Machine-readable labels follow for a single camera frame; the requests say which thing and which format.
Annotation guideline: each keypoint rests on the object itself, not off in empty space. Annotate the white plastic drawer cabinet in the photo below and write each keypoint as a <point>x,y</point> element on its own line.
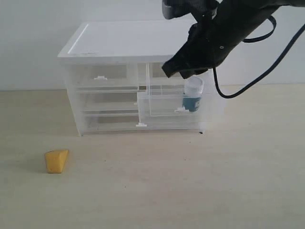
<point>115,43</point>

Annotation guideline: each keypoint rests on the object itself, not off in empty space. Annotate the bottom clear wide drawer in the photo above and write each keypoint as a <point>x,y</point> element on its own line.
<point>134,123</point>

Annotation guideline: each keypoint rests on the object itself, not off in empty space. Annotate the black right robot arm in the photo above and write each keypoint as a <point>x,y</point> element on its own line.
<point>249,13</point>

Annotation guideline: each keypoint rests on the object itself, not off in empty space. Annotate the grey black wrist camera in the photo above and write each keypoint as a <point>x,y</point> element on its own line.
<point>175,8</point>

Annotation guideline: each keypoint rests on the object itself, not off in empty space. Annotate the clear wide drawer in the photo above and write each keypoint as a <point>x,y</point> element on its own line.
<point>108,101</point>
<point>134,123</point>

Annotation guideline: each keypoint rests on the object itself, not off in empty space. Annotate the white blue small bottle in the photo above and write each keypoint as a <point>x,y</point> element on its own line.
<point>192,93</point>

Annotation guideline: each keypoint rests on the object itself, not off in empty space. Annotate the yellow wedge sponge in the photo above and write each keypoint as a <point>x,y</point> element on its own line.
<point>55,161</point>

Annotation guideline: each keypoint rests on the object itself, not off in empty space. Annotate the middle clear wide drawer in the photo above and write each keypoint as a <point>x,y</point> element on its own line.
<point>108,101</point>

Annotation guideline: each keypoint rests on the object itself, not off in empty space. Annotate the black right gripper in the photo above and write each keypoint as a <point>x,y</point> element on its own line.
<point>209,42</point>

